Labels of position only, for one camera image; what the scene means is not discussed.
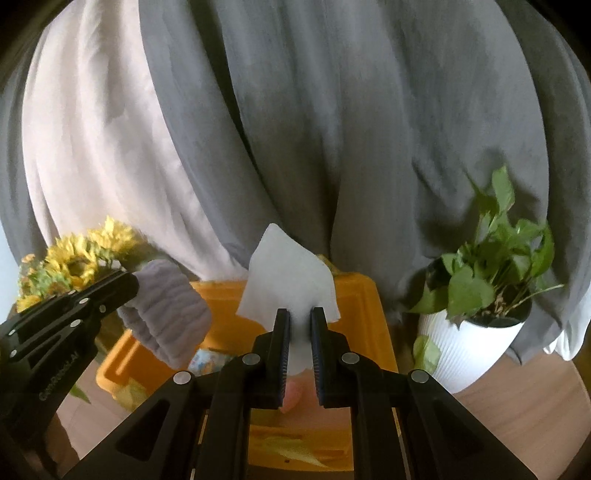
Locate grey curtain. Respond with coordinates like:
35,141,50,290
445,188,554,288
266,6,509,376
0,60,51,259
139,0,591,365

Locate white sheer curtain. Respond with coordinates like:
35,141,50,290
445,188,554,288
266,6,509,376
551,318,585,361

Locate green plant in white pot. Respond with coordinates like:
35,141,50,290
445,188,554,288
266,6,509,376
404,166,566,394

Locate orange crate with yellow handles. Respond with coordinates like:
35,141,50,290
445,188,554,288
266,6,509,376
95,272,400,472

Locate lavender towel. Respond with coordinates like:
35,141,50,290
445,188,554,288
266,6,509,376
115,259,213,370

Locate pink soft pad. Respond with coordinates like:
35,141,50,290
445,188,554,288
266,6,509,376
279,374,319,414

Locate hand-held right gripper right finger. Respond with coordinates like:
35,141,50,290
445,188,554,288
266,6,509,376
310,306,527,480

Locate sunflower bouquet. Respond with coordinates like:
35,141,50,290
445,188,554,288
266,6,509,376
14,216,158,406

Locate blue tissue packet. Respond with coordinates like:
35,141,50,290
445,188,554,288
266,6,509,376
187,348,234,377

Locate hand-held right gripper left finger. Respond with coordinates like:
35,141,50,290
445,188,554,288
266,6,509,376
60,308,293,480

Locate pale pink curtain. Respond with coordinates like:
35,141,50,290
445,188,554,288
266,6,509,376
21,0,250,282

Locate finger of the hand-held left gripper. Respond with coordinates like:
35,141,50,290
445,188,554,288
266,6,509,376
0,270,140,366

